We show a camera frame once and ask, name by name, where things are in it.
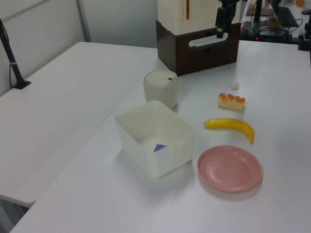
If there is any black laptop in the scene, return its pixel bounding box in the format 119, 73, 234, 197
269, 0, 299, 27

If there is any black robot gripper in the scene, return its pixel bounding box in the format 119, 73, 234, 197
215, 0, 240, 39

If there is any beige push-lid trash can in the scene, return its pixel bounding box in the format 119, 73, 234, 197
142, 69, 178, 109

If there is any pink plastic plate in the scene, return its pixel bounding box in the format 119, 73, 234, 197
196, 145, 263, 194

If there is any black table clamp mount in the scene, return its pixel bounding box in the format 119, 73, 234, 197
296, 18, 311, 51

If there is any white appliance with handle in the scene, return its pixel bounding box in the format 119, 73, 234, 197
155, 19, 241, 76

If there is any white translucent plastic box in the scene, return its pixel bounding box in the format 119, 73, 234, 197
115, 100, 196, 180

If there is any toy cake with orange topping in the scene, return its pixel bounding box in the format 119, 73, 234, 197
217, 93, 246, 112

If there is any yellow toy banana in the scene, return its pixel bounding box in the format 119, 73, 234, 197
203, 117, 255, 144

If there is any cream toy fridge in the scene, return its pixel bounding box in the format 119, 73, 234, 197
157, 0, 241, 34

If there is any blue cube block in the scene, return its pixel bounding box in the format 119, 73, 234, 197
152, 143, 169, 154

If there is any black monitor stand pole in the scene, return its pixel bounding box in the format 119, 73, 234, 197
253, 0, 263, 24

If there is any black camera stand pole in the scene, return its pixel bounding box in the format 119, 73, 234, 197
0, 18, 32, 90

